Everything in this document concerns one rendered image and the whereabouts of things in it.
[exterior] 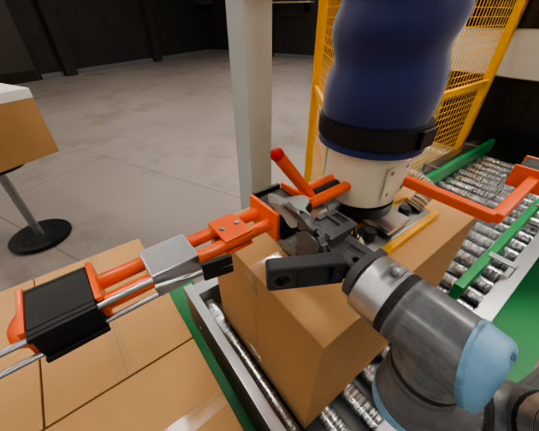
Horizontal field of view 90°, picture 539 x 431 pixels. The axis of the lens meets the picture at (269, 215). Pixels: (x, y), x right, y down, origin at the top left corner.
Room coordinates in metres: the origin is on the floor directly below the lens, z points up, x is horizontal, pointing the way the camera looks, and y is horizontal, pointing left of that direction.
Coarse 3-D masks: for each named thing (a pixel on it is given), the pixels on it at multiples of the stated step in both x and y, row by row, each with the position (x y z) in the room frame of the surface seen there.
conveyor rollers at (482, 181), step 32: (480, 160) 1.75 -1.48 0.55; (480, 192) 1.33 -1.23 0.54; (480, 224) 1.03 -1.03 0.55; (480, 256) 0.84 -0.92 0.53; (512, 256) 0.82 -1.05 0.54; (480, 288) 0.67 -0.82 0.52; (224, 320) 0.52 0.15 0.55; (384, 352) 0.41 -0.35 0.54; (352, 384) 0.32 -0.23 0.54; (288, 416) 0.24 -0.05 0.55; (320, 416) 0.25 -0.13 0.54
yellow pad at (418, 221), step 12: (396, 204) 0.59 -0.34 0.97; (408, 204) 0.59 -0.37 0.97; (408, 216) 0.53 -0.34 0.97; (420, 216) 0.53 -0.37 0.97; (432, 216) 0.54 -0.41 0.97; (360, 228) 0.49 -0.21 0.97; (372, 228) 0.46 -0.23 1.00; (408, 228) 0.49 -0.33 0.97; (420, 228) 0.50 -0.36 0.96; (372, 240) 0.44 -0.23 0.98; (384, 240) 0.45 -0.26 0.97; (396, 240) 0.45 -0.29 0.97
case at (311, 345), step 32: (448, 224) 0.53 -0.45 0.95; (256, 256) 0.42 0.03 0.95; (416, 256) 0.42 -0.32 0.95; (448, 256) 0.53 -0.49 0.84; (224, 288) 0.50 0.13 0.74; (256, 288) 0.37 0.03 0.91; (320, 288) 0.33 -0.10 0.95; (256, 320) 0.37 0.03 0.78; (288, 320) 0.28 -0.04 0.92; (320, 320) 0.27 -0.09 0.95; (352, 320) 0.27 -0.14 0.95; (256, 352) 0.38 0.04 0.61; (288, 352) 0.28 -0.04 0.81; (320, 352) 0.22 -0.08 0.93; (352, 352) 0.29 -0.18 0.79; (288, 384) 0.27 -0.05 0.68; (320, 384) 0.23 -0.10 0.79
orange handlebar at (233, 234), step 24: (336, 192) 0.47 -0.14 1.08; (432, 192) 0.47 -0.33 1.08; (528, 192) 0.47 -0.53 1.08; (240, 216) 0.38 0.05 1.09; (480, 216) 0.40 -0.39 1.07; (504, 216) 0.39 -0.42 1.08; (192, 240) 0.32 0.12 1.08; (216, 240) 0.34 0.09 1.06; (240, 240) 0.33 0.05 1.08; (120, 288) 0.23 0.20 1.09; (144, 288) 0.23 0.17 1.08
